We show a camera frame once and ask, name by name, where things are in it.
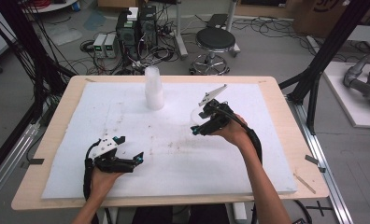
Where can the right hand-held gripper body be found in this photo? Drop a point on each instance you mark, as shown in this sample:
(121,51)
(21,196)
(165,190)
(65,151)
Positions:
(219,116)

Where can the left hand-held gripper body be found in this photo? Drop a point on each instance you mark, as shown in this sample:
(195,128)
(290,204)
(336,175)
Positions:
(106,146)

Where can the single clear plastic cup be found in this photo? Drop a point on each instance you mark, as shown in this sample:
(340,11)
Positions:
(195,119)

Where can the stack of white plastic cups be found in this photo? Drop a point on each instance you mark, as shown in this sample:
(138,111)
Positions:
(154,90)

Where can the person's right hand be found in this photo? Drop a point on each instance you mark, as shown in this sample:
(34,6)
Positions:
(237,133)

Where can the person's left hand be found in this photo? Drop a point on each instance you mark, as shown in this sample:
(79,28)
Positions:
(103,183)

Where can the white foam mat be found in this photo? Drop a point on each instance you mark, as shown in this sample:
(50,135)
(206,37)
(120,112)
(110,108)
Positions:
(180,177)

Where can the white table leg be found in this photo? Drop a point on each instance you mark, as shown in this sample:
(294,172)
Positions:
(113,216)
(239,213)

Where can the wooden table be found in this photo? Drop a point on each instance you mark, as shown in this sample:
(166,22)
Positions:
(284,124)

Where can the black tape piece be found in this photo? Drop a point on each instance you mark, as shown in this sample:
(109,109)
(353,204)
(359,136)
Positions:
(36,161)
(311,160)

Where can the person's legs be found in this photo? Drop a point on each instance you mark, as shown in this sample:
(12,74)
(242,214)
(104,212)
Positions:
(180,216)

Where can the black round stool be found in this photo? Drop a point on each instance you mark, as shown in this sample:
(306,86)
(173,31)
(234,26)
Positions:
(215,39)

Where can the grey stand leg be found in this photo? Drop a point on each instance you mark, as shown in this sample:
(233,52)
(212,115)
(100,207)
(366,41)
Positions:
(180,34)
(233,28)

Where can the flat black device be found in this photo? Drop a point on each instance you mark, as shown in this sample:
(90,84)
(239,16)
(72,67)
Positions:
(217,20)

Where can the grey bench power supply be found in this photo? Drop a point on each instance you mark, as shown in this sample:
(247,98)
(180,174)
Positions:
(99,45)
(111,45)

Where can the black computer tower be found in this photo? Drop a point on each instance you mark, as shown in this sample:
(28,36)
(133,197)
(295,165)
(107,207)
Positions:
(148,26)
(127,35)

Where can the thin wooden stick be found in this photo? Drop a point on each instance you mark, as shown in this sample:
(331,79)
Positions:
(304,183)

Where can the clear plastic sheet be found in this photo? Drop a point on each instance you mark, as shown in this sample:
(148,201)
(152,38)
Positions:
(63,35)

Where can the small white box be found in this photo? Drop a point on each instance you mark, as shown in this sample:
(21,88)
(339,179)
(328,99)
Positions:
(132,14)

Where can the white base board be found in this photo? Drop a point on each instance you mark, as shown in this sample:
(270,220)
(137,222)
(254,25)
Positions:
(348,102)

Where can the cardboard box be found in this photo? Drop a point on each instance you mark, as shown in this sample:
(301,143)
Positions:
(317,15)

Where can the round white table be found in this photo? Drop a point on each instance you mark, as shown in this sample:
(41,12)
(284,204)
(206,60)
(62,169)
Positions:
(49,5)

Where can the aluminium rail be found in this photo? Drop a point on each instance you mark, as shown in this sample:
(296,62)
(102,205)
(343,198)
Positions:
(323,165)
(11,161)

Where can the black metal frame post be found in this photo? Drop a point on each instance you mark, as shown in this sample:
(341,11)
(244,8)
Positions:
(324,49)
(21,46)

